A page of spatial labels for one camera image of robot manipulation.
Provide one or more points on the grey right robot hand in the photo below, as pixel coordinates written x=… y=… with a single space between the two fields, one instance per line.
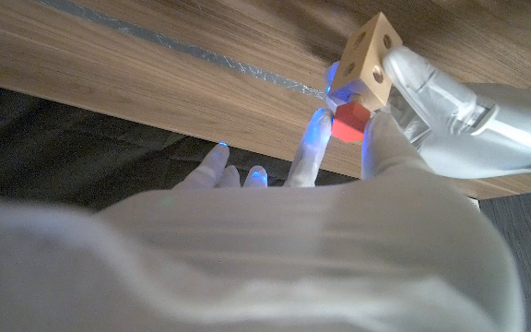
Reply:
x=270 y=258

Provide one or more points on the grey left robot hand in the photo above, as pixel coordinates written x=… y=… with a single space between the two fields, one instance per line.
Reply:
x=459 y=124

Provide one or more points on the wooden block with holes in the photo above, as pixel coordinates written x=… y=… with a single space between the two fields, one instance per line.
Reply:
x=367 y=74

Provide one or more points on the red screw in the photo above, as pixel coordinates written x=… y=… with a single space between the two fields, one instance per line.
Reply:
x=349 y=121

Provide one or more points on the black backdrop curtain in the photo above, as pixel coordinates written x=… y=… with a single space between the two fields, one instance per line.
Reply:
x=86 y=152

